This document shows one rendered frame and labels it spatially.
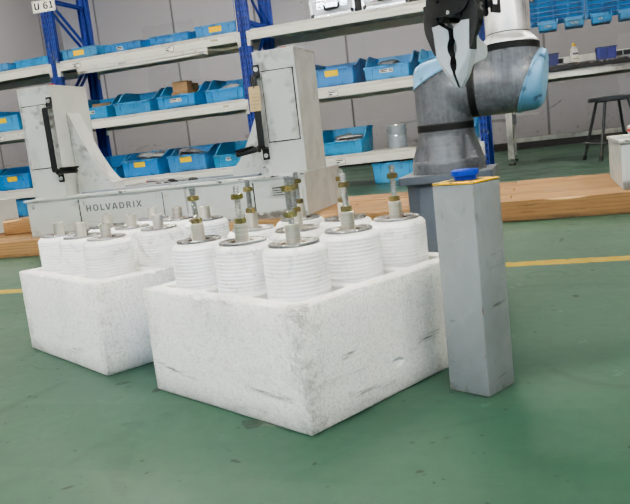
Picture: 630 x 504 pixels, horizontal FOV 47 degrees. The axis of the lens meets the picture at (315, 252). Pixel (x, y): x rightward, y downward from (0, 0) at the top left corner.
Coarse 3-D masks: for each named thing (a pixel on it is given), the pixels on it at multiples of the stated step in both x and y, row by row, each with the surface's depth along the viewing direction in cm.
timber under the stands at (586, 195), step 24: (504, 192) 314; (528, 192) 301; (552, 192) 291; (576, 192) 281; (600, 192) 272; (624, 192) 265; (504, 216) 279; (528, 216) 276; (552, 216) 274; (576, 216) 271; (0, 240) 362; (24, 240) 348
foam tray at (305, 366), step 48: (336, 288) 107; (384, 288) 108; (432, 288) 116; (192, 336) 115; (240, 336) 105; (288, 336) 98; (336, 336) 101; (384, 336) 108; (432, 336) 116; (192, 384) 117; (240, 384) 108; (288, 384) 99; (336, 384) 101; (384, 384) 108
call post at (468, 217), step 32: (448, 192) 103; (480, 192) 101; (448, 224) 104; (480, 224) 102; (448, 256) 105; (480, 256) 102; (448, 288) 106; (480, 288) 102; (448, 320) 107; (480, 320) 103; (448, 352) 108; (480, 352) 104; (480, 384) 105
